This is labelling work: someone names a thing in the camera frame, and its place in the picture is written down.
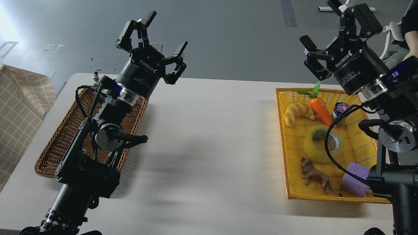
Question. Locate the toy carrot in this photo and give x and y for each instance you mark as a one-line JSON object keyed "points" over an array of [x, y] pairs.
{"points": [[317, 104]]}

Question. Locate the small dark jar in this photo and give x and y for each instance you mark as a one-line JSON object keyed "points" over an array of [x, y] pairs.
{"points": [[338, 109]]}

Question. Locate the purple foam cube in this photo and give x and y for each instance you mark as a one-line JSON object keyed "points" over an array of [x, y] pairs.
{"points": [[352, 185]]}

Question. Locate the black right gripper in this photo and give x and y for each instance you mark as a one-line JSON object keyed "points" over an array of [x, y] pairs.
{"points": [[354, 65]]}

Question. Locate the brown toy lion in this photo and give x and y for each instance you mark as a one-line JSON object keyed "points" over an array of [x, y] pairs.
{"points": [[310, 173]]}

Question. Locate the white stand base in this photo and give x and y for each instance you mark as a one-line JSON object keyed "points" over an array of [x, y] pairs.
{"points": [[328, 9]]}

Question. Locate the toy croissant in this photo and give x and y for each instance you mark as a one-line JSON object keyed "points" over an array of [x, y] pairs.
{"points": [[294, 110]]}

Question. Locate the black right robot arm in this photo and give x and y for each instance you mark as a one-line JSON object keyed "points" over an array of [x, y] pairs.
{"points": [[392, 93]]}

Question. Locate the yellow tape roll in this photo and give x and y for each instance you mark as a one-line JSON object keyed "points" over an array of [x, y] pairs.
{"points": [[313, 144]]}

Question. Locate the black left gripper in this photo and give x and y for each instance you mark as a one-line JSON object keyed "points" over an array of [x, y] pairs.
{"points": [[143, 70]]}

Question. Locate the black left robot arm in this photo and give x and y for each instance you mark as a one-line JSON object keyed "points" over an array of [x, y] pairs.
{"points": [[88, 169]]}

